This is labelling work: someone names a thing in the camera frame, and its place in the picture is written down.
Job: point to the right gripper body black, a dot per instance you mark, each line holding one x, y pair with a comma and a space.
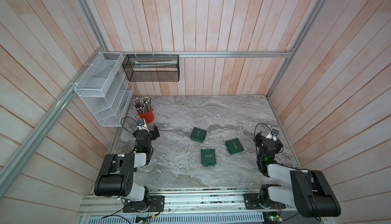
263, 140

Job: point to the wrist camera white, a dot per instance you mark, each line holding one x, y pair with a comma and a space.
273, 135
141, 125

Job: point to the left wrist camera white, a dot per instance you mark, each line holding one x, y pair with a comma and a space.
141, 125

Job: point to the right green jewelry box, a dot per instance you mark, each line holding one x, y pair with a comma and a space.
234, 146

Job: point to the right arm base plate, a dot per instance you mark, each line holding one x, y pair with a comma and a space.
253, 201

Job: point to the left green jewelry box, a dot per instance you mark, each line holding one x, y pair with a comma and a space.
198, 135

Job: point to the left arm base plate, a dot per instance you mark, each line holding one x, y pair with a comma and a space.
155, 203

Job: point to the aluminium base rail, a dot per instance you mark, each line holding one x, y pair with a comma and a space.
200, 200

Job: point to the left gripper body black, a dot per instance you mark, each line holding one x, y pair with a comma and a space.
150, 137

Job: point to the green jewelry box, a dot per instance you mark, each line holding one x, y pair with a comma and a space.
198, 135
234, 146

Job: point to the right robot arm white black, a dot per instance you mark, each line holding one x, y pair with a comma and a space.
307, 191

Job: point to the red pencil cup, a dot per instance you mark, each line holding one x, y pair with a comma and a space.
148, 117

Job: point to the pencils bundle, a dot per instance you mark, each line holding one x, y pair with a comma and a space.
142, 104

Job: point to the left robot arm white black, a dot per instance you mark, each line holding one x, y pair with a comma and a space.
115, 177

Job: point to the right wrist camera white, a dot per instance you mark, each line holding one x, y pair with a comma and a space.
273, 135

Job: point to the white wire mesh shelf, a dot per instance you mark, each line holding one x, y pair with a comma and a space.
104, 90

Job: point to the black mesh basket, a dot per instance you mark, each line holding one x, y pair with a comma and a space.
152, 67

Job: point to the aluminium frame rail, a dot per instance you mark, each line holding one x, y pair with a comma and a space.
212, 54

